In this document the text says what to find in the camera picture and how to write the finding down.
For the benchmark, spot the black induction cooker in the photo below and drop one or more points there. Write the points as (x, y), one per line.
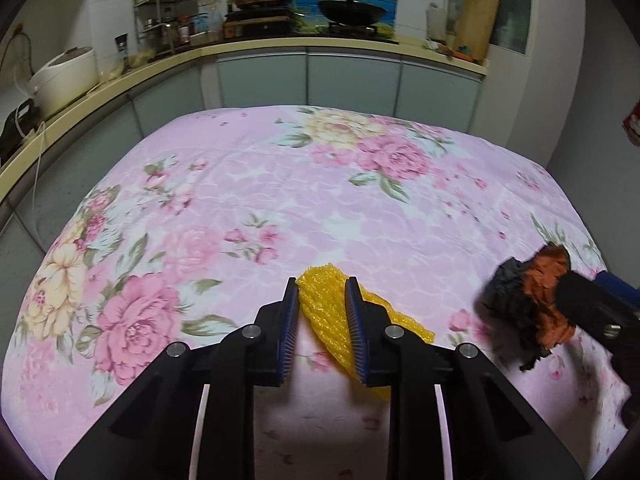
(257, 22)

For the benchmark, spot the black small appliance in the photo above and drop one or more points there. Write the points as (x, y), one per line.
(15, 130)

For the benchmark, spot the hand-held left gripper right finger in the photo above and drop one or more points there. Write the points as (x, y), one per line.
(356, 330)

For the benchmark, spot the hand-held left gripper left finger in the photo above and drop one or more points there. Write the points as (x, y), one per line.
(289, 330)

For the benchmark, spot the black and orange cloth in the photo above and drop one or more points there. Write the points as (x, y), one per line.
(520, 305)

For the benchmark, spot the small orange green utensil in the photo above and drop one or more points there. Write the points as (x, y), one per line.
(452, 51)

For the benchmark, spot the white plastic bottle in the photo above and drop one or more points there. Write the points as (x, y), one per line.
(436, 22)

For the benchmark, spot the white rice cooker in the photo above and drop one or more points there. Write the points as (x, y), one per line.
(65, 82)

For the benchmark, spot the red wall decoration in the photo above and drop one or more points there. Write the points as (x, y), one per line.
(632, 125)

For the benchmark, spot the kitchen counter with grey cabinets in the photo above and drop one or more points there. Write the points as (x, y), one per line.
(350, 75)

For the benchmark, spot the metal spice rack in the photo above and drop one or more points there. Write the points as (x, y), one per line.
(165, 10)

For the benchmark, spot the black gas stove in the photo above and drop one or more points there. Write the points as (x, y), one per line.
(350, 32)

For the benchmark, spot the wooden cutting board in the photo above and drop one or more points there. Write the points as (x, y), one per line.
(477, 25)

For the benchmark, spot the black wok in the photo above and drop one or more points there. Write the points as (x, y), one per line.
(352, 10)

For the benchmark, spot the pink floral quilt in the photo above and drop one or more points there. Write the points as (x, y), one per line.
(300, 200)

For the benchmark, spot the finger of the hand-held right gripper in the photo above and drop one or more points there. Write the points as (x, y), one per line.
(617, 284)
(590, 305)

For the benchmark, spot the yellow foam net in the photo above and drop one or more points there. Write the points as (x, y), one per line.
(320, 310)

